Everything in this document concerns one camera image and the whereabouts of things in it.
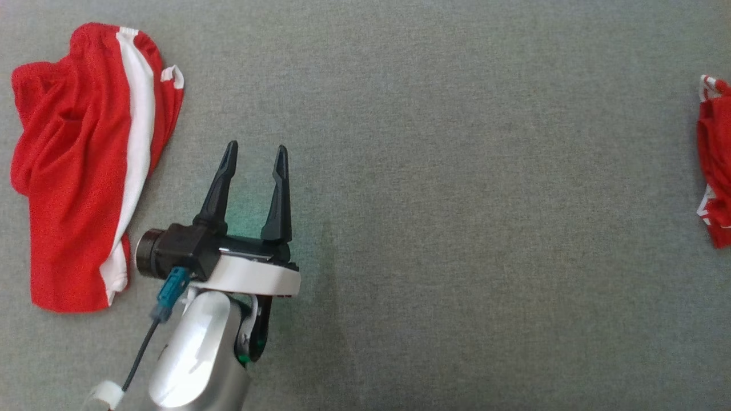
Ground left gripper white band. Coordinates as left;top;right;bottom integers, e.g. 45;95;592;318
191;140;302;297

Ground red shorts with white stripe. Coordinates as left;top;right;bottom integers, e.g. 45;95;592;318
10;22;186;314

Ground red jersey with white trim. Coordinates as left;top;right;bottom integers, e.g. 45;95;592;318
695;74;731;249

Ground grey fabric sofa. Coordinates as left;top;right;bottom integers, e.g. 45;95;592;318
0;0;731;411

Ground black cable with teal connector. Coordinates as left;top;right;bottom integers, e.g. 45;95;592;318
122;267;191;396

